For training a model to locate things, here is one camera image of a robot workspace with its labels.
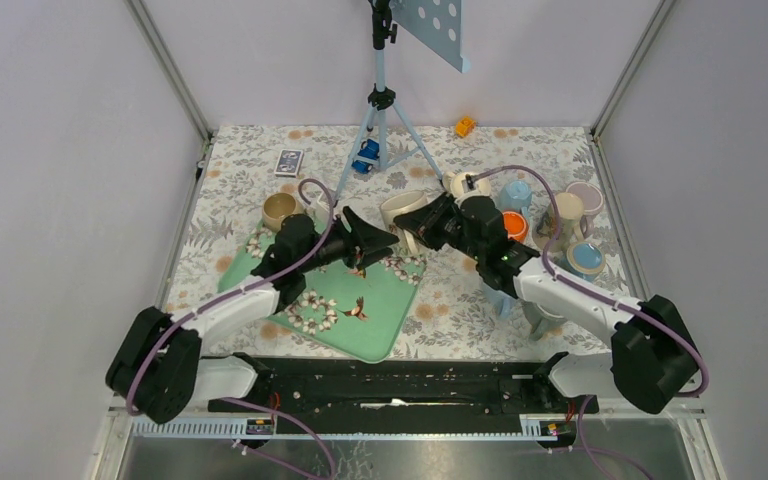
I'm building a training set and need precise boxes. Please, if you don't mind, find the purple cable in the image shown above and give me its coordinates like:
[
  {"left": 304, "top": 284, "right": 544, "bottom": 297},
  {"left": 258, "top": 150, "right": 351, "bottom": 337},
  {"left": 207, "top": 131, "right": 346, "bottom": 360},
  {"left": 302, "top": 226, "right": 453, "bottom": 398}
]
[
  {"left": 466, "top": 164, "right": 711, "bottom": 399},
  {"left": 124, "top": 177, "right": 339, "bottom": 417}
]

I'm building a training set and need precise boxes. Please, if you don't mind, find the orange toy block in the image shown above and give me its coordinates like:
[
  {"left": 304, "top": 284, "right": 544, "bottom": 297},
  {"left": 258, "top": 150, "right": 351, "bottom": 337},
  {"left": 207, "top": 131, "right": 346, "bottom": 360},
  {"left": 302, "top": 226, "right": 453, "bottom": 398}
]
[{"left": 454, "top": 116, "right": 477, "bottom": 138}]

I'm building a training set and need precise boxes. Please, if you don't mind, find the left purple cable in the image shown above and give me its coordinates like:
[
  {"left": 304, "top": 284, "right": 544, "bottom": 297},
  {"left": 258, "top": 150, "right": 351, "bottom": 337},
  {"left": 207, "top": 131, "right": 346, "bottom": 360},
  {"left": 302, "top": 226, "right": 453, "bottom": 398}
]
[{"left": 124, "top": 177, "right": 339, "bottom": 417}]

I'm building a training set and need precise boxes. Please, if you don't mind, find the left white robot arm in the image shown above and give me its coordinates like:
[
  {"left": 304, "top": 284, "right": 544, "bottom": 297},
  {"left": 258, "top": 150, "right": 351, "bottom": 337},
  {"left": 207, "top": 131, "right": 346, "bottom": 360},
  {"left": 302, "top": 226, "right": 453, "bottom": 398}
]
[{"left": 105, "top": 207, "right": 398, "bottom": 424}]

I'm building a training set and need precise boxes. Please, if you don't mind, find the blue tripod stand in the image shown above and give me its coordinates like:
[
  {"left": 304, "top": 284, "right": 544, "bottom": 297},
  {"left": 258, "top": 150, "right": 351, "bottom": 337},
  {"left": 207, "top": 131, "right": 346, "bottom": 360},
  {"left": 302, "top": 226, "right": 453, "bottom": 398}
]
[{"left": 335, "top": 0, "right": 443, "bottom": 200}]

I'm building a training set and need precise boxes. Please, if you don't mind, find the floral tablecloth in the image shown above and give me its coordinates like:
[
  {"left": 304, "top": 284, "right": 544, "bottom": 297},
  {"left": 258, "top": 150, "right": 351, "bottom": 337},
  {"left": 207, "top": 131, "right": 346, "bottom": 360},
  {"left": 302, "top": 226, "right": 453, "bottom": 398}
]
[{"left": 162, "top": 126, "right": 609, "bottom": 363}]

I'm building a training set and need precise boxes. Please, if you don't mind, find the cream ribbed mug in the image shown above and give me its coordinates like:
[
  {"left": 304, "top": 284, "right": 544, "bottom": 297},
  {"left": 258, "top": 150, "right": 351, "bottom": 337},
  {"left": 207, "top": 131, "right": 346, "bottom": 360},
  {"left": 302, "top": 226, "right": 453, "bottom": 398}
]
[{"left": 442, "top": 172, "right": 492, "bottom": 199}]

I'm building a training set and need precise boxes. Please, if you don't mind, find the blue toy car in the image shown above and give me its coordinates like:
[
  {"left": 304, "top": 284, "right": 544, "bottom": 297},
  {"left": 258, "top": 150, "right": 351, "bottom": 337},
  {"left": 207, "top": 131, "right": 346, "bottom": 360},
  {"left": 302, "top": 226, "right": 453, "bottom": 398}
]
[{"left": 351, "top": 139, "right": 380, "bottom": 174}]

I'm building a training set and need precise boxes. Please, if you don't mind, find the seahorse pattern mug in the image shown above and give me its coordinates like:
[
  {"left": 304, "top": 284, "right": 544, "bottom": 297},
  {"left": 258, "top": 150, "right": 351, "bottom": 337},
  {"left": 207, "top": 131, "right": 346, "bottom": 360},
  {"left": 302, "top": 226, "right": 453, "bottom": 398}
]
[{"left": 532, "top": 192, "right": 589, "bottom": 253}]

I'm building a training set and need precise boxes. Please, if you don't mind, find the green floral tray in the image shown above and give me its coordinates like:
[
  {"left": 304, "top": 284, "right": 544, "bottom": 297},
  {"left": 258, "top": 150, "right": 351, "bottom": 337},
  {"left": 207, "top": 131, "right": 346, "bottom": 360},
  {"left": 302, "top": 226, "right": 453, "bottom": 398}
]
[{"left": 216, "top": 225, "right": 430, "bottom": 364}]

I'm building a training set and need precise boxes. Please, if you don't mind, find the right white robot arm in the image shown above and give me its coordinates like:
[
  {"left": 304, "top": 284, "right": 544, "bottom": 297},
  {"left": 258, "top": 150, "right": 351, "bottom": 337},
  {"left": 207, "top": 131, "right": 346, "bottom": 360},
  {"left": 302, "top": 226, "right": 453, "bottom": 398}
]
[{"left": 394, "top": 194, "right": 709, "bottom": 414}]

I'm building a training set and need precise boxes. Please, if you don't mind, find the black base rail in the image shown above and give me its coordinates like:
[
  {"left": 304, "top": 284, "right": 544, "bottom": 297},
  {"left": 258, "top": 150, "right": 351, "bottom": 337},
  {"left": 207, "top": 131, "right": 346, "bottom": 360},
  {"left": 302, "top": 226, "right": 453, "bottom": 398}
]
[{"left": 244, "top": 357, "right": 598, "bottom": 435}]

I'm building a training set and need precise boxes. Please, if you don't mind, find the perforated blue calibration plate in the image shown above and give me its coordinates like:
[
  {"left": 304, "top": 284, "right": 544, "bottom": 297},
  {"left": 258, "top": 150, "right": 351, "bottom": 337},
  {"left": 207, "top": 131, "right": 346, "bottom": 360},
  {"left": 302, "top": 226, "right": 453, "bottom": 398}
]
[{"left": 390, "top": 0, "right": 471, "bottom": 73}]

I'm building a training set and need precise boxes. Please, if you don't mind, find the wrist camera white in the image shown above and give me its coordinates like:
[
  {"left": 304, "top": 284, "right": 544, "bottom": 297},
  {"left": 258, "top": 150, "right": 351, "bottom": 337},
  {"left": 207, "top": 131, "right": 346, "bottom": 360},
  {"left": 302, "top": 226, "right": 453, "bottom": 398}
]
[
  {"left": 311, "top": 198, "right": 333, "bottom": 225},
  {"left": 461, "top": 173, "right": 482, "bottom": 197}
]

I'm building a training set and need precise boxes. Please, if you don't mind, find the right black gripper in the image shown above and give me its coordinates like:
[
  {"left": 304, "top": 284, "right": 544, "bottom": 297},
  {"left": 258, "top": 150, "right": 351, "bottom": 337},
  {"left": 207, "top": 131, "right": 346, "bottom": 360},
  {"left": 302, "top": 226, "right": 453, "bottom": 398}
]
[{"left": 392, "top": 191, "right": 484, "bottom": 262}]

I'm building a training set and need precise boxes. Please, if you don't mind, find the beige mug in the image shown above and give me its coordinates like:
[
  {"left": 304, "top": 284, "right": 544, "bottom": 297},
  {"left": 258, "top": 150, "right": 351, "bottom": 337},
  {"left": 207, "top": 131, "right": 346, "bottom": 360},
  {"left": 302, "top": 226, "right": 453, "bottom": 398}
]
[{"left": 261, "top": 192, "right": 304, "bottom": 233}]

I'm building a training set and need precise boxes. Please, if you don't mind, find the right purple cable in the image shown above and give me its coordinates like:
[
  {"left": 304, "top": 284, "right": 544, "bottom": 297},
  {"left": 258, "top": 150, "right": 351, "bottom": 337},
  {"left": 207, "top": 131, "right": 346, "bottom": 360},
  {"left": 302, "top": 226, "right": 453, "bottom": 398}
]
[{"left": 466, "top": 164, "right": 711, "bottom": 399}]

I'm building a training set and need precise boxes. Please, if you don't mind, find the blue butterfly mug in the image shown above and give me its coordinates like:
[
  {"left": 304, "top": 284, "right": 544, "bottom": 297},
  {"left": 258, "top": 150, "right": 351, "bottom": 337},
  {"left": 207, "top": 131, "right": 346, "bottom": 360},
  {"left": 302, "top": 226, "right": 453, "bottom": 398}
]
[{"left": 561, "top": 241, "right": 606, "bottom": 282}]

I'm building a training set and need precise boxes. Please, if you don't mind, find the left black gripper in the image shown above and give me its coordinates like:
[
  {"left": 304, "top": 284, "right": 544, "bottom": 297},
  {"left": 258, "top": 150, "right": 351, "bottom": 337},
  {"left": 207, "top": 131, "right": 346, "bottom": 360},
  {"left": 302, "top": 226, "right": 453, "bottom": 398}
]
[{"left": 298, "top": 206, "right": 399, "bottom": 274}]

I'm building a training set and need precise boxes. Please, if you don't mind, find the cream mug green inside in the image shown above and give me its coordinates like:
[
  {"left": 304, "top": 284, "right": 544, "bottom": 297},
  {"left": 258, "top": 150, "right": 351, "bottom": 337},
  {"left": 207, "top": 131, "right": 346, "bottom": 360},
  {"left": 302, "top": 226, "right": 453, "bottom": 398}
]
[{"left": 379, "top": 190, "right": 428, "bottom": 256}]

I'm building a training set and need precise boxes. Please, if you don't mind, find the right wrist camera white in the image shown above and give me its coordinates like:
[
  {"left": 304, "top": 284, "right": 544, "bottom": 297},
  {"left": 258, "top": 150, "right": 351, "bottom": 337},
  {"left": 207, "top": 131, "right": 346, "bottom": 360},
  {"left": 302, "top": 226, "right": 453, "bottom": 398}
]
[{"left": 461, "top": 173, "right": 482, "bottom": 197}]

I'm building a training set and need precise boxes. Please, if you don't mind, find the playing card deck box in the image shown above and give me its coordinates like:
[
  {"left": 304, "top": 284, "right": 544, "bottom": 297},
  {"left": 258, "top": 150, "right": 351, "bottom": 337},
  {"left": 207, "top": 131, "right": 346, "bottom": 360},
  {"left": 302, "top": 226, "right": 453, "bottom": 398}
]
[{"left": 274, "top": 149, "right": 304, "bottom": 178}]

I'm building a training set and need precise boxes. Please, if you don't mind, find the light blue faceted mug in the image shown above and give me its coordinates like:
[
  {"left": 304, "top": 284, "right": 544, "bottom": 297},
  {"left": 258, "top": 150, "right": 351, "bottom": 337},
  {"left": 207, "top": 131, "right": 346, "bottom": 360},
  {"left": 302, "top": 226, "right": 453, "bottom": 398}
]
[{"left": 496, "top": 180, "right": 533, "bottom": 216}]

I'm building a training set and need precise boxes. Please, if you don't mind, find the lilac mug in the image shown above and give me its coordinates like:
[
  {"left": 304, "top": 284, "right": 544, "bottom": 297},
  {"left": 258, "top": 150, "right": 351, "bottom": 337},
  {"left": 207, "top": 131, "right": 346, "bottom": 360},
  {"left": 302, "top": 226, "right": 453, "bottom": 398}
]
[{"left": 565, "top": 181, "right": 606, "bottom": 218}]

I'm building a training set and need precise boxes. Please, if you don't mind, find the light blue ribbed mug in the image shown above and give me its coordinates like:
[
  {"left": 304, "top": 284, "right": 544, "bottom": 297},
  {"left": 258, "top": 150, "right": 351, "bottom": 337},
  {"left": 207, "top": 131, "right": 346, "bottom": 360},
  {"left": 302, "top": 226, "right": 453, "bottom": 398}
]
[{"left": 481, "top": 284, "right": 523, "bottom": 320}]

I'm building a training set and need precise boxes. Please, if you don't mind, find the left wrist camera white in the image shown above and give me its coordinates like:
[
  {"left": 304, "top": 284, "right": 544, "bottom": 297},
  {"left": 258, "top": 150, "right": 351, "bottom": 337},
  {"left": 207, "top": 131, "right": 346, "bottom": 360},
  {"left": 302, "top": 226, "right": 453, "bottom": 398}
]
[{"left": 311, "top": 198, "right": 333, "bottom": 225}]

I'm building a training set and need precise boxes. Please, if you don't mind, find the orange mug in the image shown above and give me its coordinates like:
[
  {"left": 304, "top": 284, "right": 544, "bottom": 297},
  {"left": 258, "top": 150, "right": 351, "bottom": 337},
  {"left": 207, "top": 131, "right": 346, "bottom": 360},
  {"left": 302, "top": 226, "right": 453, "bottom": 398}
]
[{"left": 502, "top": 211, "right": 530, "bottom": 243}]

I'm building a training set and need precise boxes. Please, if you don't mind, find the grey blue mug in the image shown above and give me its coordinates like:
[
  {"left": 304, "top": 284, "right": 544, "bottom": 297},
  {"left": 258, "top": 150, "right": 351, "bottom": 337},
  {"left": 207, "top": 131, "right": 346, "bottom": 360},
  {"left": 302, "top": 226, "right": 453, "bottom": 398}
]
[{"left": 523, "top": 302, "right": 567, "bottom": 341}]

